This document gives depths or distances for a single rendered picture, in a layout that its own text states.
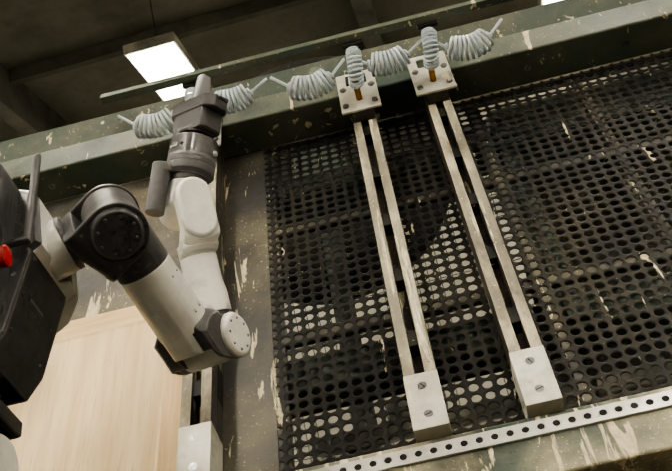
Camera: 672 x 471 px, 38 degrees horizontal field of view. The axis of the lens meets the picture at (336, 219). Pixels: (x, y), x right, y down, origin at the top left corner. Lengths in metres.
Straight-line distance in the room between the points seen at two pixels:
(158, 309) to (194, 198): 0.23
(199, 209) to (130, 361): 0.48
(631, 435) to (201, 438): 0.72
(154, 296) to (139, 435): 0.42
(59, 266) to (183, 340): 0.23
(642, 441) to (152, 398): 0.91
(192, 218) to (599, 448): 0.76
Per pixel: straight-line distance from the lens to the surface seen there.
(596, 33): 2.54
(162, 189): 1.72
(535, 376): 1.68
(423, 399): 1.67
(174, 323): 1.56
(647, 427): 1.63
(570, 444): 1.61
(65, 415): 2.00
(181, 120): 1.80
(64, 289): 1.54
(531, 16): 3.06
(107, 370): 2.05
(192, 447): 1.74
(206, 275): 1.67
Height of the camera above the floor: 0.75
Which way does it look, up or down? 19 degrees up
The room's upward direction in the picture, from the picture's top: 12 degrees counter-clockwise
